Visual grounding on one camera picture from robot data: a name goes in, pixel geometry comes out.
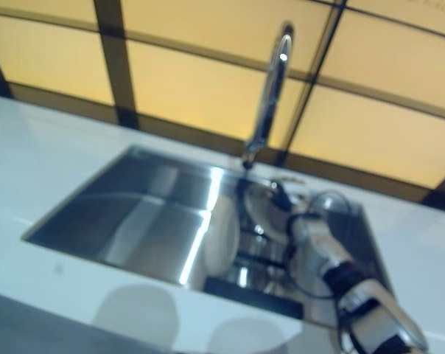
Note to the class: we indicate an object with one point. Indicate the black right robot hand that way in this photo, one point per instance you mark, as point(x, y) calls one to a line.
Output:
point(287, 204)

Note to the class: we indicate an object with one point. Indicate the cream plate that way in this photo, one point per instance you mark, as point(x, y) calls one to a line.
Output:
point(261, 214)
point(220, 239)

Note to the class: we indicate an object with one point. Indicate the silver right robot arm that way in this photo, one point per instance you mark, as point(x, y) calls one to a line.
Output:
point(318, 250)

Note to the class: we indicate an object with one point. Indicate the chrome gooseneck faucet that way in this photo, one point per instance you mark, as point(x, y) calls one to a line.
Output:
point(266, 107)

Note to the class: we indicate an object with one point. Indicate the black dish drying rack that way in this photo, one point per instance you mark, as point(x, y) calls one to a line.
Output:
point(252, 298)

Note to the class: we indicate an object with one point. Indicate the stainless steel sink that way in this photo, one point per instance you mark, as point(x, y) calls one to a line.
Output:
point(126, 221)

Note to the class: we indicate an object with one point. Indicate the dark lattice wall frame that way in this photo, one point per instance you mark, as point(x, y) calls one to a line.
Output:
point(112, 55)

